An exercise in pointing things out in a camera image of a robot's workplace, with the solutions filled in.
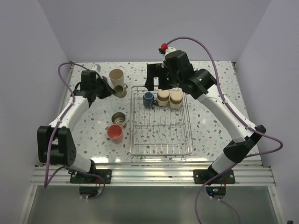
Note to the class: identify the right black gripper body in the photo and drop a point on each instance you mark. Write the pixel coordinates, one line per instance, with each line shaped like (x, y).
(157, 70)

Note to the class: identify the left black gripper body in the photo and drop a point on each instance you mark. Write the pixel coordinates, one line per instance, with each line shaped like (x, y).
(99, 88)

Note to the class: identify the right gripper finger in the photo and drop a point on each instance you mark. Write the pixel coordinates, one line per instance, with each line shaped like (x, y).
(163, 83)
(149, 84)

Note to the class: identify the small grey-green mug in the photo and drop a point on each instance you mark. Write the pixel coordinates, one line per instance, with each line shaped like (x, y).
(120, 90)

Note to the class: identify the cream brown-banded cup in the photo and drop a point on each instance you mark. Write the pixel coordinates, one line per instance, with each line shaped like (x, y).
(163, 97)
(176, 99)

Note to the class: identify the dark blue mug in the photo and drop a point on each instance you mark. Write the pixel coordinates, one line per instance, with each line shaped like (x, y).
(149, 100)

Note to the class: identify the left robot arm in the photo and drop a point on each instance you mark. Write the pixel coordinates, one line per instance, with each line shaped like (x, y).
(56, 145)

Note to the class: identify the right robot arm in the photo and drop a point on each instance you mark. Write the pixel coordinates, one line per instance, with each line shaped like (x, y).
(177, 71)

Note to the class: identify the tall beige plastic cup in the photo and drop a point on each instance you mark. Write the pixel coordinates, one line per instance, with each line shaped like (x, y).
(116, 77)

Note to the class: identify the red plastic cup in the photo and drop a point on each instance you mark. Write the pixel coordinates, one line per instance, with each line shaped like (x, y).
(115, 133)

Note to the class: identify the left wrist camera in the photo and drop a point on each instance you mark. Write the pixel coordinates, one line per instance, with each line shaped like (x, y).
(96, 67)

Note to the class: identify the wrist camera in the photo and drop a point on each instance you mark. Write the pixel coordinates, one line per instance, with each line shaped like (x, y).
(96, 67)
(165, 49)

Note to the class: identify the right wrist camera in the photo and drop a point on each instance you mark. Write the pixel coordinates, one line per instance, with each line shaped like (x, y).
(165, 49)

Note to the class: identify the steel cup with handle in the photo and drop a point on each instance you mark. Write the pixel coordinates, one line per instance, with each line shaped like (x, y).
(119, 118)

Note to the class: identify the wire dish rack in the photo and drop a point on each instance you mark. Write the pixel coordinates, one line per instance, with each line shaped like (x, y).
(159, 130)

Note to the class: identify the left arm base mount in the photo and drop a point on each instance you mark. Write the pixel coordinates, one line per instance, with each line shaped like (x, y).
(99, 176)

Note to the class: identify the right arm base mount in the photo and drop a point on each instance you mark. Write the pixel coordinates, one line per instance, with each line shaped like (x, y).
(201, 176)

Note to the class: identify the aluminium rail frame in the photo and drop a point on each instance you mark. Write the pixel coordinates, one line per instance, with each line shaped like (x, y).
(246, 173)

